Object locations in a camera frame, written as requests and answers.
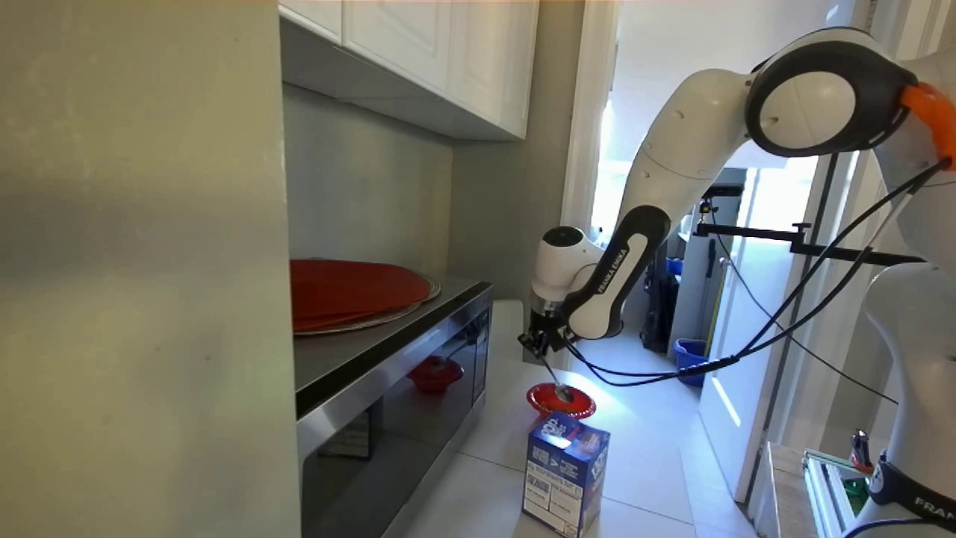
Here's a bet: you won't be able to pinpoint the red plastic bowl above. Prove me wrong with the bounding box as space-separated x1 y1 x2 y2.
527 383 597 418

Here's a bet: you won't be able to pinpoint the stainless steel microwave oven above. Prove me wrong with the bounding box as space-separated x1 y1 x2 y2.
293 279 494 538

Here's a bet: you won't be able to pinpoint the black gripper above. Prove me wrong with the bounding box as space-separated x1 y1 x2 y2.
517 310 568 360

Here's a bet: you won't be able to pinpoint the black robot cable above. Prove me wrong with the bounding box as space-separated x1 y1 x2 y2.
562 158 950 392

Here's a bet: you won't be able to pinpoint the large red round plate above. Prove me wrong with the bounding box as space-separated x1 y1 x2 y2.
290 259 441 334

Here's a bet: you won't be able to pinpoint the black camera stand bar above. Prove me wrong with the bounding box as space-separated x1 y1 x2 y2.
698 219 943 280

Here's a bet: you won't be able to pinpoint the white upper cabinets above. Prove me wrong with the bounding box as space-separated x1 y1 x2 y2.
278 0 538 141

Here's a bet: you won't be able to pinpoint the blue bucket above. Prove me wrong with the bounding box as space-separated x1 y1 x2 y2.
674 337 708 388

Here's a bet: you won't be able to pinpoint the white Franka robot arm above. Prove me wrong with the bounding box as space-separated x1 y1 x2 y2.
520 26 956 538

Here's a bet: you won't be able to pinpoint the blue white carton box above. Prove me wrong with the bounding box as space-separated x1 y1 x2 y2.
520 416 609 538

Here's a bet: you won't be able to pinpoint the silver spoon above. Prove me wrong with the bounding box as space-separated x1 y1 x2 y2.
542 360 574 404

